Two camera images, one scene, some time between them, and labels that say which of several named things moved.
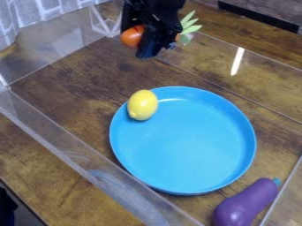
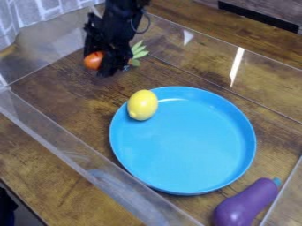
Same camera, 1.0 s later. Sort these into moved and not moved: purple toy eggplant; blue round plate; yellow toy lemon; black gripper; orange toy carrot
Moved: black gripper; orange toy carrot
Not moved: blue round plate; purple toy eggplant; yellow toy lemon
